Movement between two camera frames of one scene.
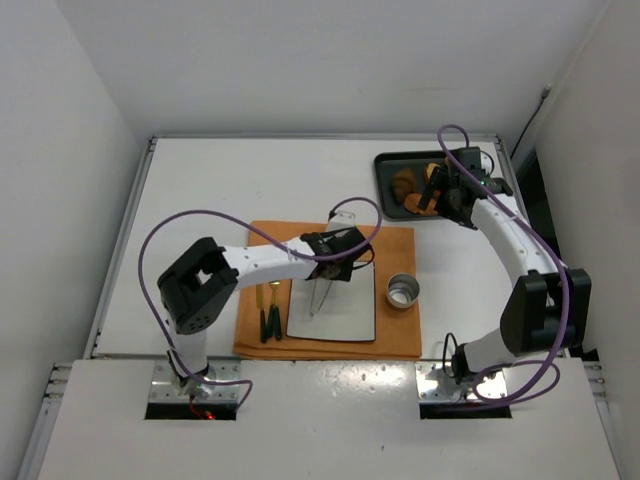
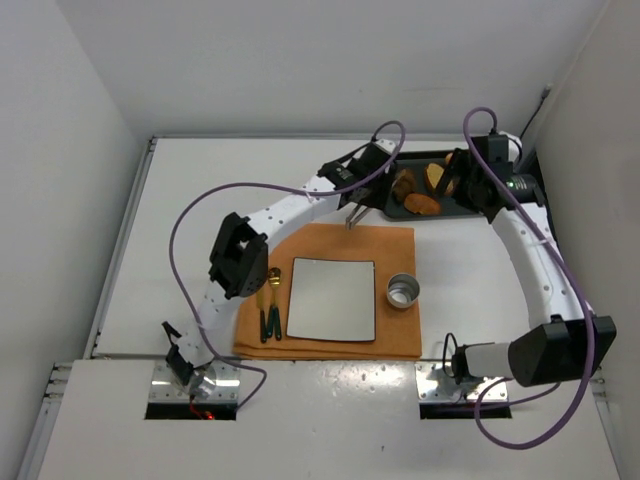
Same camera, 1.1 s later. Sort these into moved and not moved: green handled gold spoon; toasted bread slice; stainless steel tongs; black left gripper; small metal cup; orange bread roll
Moved: black left gripper; stainless steel tongs
Not moved: green handled gold spoon; toasted bread slice; small metal cup; orange bread roll
